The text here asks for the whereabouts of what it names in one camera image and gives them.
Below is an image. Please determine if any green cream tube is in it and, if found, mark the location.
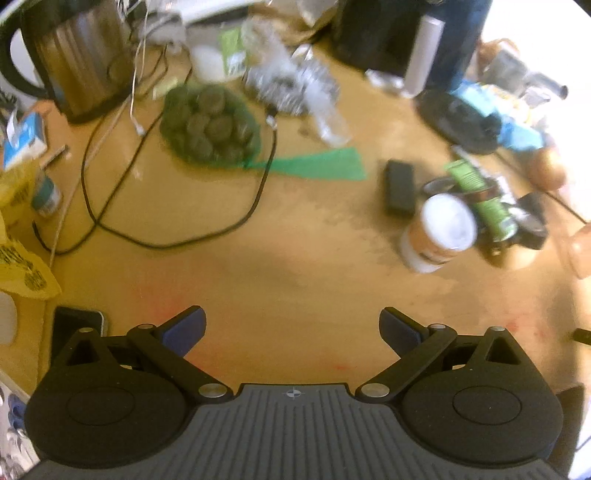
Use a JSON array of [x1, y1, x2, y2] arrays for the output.
[[446, 159, 518, 243]]

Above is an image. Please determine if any small black rectangular box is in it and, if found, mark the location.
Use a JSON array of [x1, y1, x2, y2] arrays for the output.
[[385, 160, 416, 217]]

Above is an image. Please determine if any black smartphone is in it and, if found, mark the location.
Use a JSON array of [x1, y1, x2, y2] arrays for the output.
[[50, 306, 106, 364]]

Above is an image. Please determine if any white-lidded orange jar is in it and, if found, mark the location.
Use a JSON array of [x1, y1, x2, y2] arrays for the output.
[[400, 193, 477, 274]]

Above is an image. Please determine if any yellow plastic bag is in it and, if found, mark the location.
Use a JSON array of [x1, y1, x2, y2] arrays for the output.
[[1, 160, 61, 300]]

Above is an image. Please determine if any black round cap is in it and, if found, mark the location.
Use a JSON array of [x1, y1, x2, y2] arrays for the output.
[[508, 192, 549, 250]]

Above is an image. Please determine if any small teal jar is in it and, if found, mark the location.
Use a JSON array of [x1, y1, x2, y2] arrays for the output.
[[31, 171, 62, 218]]

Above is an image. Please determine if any orange fruit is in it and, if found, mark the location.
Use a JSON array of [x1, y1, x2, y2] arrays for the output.
[[526, 147, 567, 191]]

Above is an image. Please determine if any black kettle base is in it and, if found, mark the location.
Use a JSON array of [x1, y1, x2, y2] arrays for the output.
[[415, 90, 502, 155]]

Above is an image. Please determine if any green net bag of nuts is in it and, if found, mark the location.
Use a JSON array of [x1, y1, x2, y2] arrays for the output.
[[160, 85, 367, 181]]

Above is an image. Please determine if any blue wet wipes pack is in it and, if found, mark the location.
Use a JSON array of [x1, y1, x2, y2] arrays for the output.
[[451, 80, 545, 153]]

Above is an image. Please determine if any blue tissue box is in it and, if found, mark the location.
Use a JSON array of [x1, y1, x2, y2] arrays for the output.
[[2, 110, 48, 171]]

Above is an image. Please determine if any clear plastic bag of seeds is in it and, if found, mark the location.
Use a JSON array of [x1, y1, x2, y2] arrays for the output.
[[242, 17, 351, 148]]

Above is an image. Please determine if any white tub with green label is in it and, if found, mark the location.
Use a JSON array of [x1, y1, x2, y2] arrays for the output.
[[187, 26, 247, 84]]

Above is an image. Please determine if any dark blue air fryer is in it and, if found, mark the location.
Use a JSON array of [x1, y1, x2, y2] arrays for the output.
[[332, 0, 492, 98]]

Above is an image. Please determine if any stainless steel electric kettle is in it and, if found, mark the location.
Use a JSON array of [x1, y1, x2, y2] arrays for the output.
[[1, 1, 134, 124]]

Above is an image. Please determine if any black power cable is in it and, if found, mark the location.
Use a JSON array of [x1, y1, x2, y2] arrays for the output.
[[31, 45, 280, 256]]

